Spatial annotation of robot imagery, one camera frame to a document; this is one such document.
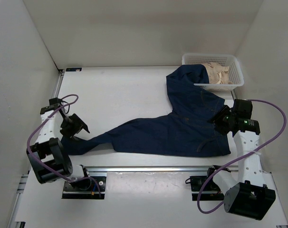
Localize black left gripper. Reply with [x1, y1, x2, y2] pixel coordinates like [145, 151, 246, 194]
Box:
[59, 113, 89, 143]

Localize dark blue denim trousers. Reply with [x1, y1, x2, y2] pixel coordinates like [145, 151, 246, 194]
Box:
[61, 64, 231, 157]

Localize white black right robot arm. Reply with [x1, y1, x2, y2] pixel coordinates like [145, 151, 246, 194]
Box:
[205, 99, 276, 220]

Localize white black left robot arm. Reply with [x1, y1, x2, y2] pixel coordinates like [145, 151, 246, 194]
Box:
[26, 105, 92, 190]

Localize beige folded cloth in basket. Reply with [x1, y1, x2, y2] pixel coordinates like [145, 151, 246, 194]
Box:
[202, 62, 232, 85]

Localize white plastic perforated basket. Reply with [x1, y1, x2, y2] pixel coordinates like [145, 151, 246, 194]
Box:
[182, 53, 244, 92]

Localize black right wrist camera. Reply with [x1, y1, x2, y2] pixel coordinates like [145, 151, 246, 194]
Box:
[231, 99, 253, 119]

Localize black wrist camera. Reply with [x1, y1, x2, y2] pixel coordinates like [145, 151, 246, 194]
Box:
[49, 97, 67, 110]
[231, 99, 253, 119]

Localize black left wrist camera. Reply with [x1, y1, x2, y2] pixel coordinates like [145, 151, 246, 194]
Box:
[49, 97, 67, 110]

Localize aluminium table edge rail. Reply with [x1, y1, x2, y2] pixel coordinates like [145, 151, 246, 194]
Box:
[83, 165, 239, 177]

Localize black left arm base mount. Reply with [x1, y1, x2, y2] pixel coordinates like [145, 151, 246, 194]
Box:
[62, 172, 107, 200]

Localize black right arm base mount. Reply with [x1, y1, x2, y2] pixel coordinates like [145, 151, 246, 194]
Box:
[185, 175, 227, 202]

